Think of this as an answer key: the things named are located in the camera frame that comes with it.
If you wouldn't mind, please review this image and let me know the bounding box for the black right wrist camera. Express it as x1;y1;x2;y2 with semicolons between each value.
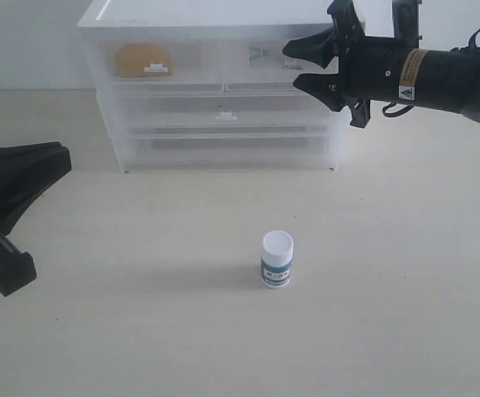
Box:
391;0;422;48

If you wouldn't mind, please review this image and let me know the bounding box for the yellow cheese wedge toy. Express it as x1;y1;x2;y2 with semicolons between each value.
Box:
115;43;174;78

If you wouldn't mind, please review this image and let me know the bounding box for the white blue pill bottle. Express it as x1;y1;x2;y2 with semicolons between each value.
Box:
260;230;295;289

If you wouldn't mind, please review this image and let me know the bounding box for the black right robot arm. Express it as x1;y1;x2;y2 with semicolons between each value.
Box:
282;1;480;128

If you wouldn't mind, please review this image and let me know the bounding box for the white plastic drawer cabinet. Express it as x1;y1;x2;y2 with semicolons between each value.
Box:
78;1;351;172

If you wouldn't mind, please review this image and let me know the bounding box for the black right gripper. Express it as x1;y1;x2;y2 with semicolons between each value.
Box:
282;1;414;127

